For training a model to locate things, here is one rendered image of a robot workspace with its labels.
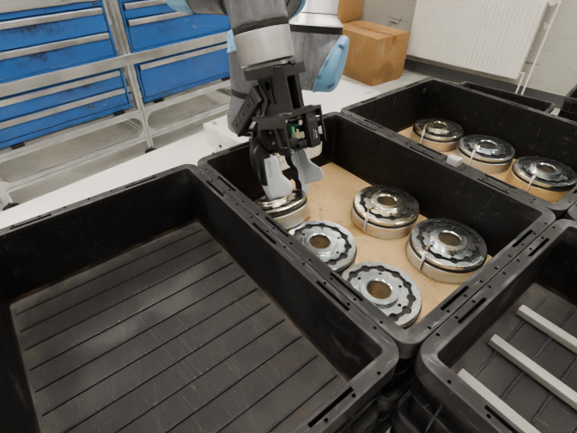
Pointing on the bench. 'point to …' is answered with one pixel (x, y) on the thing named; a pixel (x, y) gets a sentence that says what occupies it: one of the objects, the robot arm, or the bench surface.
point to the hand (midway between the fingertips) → (289, 198)
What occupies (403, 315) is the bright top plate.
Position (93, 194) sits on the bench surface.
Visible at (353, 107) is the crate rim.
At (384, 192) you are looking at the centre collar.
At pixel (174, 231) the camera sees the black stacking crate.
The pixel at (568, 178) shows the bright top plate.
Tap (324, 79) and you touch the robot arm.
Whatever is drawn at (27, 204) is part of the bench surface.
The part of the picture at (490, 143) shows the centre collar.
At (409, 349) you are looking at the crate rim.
